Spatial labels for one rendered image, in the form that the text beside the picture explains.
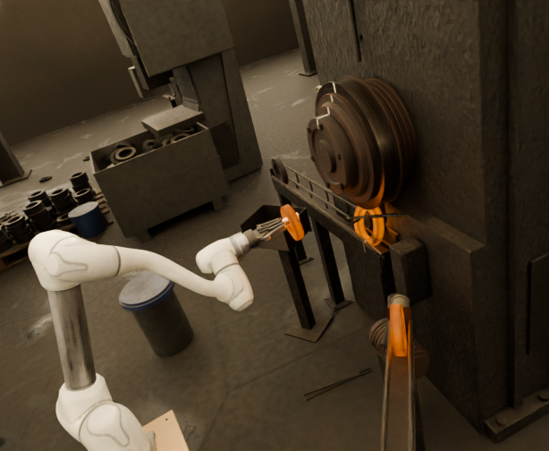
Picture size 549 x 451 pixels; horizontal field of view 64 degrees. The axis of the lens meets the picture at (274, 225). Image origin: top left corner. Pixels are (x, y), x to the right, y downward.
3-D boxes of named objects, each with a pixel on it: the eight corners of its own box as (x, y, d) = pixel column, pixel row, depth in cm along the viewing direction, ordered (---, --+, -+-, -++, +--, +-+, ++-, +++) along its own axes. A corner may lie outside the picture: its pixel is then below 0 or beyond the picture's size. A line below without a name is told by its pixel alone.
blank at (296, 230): (282, 199, 183) (275, 203, 183) (296, 208, 169) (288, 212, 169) (295, 231, 189) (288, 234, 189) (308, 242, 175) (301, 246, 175)
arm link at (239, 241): (240, 261, 172) (254, 254, 173) (232, 242, 168) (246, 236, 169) (234, 251, 180) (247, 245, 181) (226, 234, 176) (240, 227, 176)
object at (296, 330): (295, 308, 260) (263, 204, 225) (334, 318, 244) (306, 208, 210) (277, 332, 247) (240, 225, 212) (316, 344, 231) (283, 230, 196)
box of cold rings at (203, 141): (211, 179, 479) (185, 110, 441) (235, 203, 409) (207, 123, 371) (121, 217, 454) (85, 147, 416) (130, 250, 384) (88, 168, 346)
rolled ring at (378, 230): (375, 201, 167) (383, 200, 168) (351, 200, 184) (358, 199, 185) (379, 249, 169) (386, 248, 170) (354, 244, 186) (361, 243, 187)
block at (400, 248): (419, 285, 166) (413, 234, 155) (433, 296, 159) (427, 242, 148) (395, 297, 164) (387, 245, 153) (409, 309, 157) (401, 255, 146)
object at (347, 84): (342, 181, 187) (320, 70, 164) (409, 222, 147) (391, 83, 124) (329, 186, 186) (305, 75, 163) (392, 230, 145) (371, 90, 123)
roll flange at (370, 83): (363, 172, 189) (343, 62, 166) (434, 211, 149) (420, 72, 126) (342, 181, 187) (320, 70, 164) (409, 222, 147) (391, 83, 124)
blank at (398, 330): (408, 349, 137) (396, 349, 138) (402, 300, 138) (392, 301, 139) (406, 362, 123) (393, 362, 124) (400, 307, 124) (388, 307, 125)
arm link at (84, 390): (82, 458, 148) (52, 429, 161) (124, 429, 160) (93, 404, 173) (41, 244, 125) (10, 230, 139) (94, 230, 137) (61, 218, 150)
